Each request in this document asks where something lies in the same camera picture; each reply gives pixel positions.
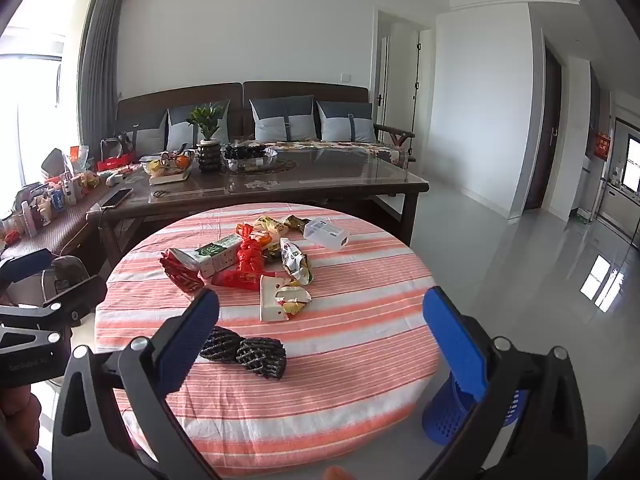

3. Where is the green white milk carton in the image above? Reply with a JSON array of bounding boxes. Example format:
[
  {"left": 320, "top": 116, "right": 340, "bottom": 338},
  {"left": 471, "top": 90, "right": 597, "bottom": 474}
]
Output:
[{"left": 192, "top": 234, "right": 241, "bottom": 279}]

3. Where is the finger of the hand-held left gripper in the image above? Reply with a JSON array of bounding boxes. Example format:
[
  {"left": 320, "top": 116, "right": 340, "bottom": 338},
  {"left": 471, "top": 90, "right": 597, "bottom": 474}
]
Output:
[
  {"left": 0, "top": 276, "right": 109, "bottom": 358},
  {"left": 0, "top": 249, "right": 55, "bottom": 291}
]

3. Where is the row of small bottles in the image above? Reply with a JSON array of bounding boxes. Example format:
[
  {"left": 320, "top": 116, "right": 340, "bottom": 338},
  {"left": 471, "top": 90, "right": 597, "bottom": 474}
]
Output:
[{"left": 0, "top": 170, "right": 101, "bottom": 246}]

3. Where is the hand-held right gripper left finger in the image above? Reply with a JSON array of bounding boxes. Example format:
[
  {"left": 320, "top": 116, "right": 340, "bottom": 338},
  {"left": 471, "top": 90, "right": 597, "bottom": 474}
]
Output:
[{"left": 51, "top": 287, "right": 223, "bottom": 480}]

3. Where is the green potted plant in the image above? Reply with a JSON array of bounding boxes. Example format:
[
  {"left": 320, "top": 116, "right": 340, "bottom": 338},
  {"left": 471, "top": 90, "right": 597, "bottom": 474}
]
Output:
[{"left": 186, "top": 102, "right": 226, "bottom": 141}]

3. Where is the dark wooden coffee table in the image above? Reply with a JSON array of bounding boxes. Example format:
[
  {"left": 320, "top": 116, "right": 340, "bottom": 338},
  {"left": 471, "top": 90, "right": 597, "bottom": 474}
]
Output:
[{"left": 86, "top": 147, "right": 431, "bottom": 281}]

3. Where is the clear plastic box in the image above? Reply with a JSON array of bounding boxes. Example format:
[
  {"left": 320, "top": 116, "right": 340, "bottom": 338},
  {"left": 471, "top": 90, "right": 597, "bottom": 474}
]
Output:
[{"left": 302, "top": 216, "right": 349, "bottom": 251}]

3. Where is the dark ribbed vase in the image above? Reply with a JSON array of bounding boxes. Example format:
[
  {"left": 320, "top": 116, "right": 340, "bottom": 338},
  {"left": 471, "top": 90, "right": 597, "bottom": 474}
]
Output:
[{"left": 196, "top": 139, "right": 222, "bottom": 172}]

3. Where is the orange striped tablecloth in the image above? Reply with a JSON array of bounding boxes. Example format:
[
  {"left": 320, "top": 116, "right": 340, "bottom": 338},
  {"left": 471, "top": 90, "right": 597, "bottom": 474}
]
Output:
[{"left": 95, "top": 202, "right": 443, "bottom": 468}]

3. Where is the floral sofa blanket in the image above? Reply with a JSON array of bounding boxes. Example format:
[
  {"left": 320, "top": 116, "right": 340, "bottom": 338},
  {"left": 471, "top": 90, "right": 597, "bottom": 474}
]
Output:
[{"left": 272, "top": 140, "right": 416, "bottom": 166}]

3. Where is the large glass bowl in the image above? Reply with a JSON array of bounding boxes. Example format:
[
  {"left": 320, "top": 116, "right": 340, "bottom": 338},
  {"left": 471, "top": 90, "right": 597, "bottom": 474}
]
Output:
[{"left": 220, "top": 144, "right": 278, "bottom": 172}]

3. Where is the white torn paper carton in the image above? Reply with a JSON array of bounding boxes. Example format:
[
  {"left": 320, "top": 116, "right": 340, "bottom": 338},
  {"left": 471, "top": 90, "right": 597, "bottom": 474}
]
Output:
[{"left": 259, "top": 274, "right": 312, "bottom": 323}]

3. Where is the white door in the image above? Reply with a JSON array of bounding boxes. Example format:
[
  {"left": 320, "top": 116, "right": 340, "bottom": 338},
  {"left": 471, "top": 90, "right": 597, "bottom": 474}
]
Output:
[{"left": 377, "top": 35, "right": 391, "bottom": 123}]

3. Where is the transparent plastic chair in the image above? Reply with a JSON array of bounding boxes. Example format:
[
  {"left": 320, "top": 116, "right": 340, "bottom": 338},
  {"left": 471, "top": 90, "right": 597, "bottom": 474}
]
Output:
[{"left": 42, "top": 255, "right": 108, "bottom": 311}]

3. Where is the kitchen sliding door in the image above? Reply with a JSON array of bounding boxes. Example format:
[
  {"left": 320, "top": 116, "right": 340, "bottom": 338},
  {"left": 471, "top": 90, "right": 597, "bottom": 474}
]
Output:
[{"left": 600, "top": 115, "right": 640, "bottom": 241}]

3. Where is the black smartphone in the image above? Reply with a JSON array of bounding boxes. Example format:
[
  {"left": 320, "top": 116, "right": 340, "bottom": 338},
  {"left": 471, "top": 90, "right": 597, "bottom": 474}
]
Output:
[{"left": 100, "top": 188, "right": 135, "bottom": 209}]

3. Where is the red striped snack packet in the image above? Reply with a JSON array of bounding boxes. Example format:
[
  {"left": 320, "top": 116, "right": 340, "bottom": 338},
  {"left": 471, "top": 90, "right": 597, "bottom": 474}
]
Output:
[{"left": 159, "top": 248, "right": 206, "bottom": 293}]

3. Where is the grey curtain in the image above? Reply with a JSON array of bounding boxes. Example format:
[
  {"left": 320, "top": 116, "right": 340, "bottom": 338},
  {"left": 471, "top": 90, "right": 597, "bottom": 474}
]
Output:
[{"left": 80, "top": 0, "right": 123, "bottom": 153}]

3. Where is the glass fruit bowl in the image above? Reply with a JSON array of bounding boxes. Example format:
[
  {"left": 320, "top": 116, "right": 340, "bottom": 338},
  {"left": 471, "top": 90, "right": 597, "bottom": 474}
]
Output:
[{"left": 140, "top": 152, "right": 193, "bottom": 185}]

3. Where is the side bench with bottles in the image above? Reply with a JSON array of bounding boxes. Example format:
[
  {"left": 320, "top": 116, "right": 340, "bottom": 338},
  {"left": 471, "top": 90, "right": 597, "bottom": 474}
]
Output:
[{"left": 0, "top": 187, "right": 118, "bottom": 261}]

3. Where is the red plastic bag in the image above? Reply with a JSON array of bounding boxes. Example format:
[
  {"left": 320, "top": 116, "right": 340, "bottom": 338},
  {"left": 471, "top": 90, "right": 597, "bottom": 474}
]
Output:
[{"left": 235, "top": 223, "right": 266, "bottom": 275}]

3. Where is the dark wooden door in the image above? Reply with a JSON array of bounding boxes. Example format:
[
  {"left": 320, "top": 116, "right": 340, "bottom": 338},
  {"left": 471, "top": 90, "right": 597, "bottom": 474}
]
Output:
[{"left": 525, "top": 45, "right": 563, "bottom": 211}]

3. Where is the brown handbag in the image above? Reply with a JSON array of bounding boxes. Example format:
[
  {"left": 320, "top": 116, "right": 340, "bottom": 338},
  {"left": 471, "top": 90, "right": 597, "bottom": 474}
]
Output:
[{"left": 100, "top": 132, "right": 133, "bottom": 161}]

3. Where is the blue plastic basket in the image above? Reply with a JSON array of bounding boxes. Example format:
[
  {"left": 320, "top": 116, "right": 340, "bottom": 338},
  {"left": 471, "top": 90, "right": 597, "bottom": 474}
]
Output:
[{"left": 421, "top": 367, "right": 532, "bottom": 446}]

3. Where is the person's left hand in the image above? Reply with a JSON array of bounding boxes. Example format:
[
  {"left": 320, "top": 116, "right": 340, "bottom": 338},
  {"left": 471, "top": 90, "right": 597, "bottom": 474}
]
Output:
[{"left": 0, "top": 389, "right": 42, "bottom": 467}]

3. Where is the dark wooden sofa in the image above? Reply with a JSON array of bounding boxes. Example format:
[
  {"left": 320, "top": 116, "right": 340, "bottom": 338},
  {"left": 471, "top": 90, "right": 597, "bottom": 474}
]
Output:
[{"left": 116, "top": 80, "right": 417, "bottom": 168}]

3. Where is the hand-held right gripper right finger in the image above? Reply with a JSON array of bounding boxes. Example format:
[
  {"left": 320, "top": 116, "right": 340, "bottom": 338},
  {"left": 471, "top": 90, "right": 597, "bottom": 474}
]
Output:
[{"left": 419, "top": 285, "right": 590, "bottom": 480}]

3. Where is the grey white cushion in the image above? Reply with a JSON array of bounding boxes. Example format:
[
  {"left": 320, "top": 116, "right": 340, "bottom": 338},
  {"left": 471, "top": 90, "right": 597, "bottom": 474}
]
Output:
[
  {"left": 166, "top": 100, "right": 232, "bottom": 148},
  {"left": 316, "top": 101, "right": 377, "bottom": 143},
  {"left": 125, "top": 110, "right": 168, "bottom": 153},
  {"left": 249, "top": 95, "right": 321, "bottom": 143}
]

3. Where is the yellow snack packet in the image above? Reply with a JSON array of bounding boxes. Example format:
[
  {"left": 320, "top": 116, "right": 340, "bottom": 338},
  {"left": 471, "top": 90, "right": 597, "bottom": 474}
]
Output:
[{"left": 252, "top": 215, "right": 290, "bottom": 241}]

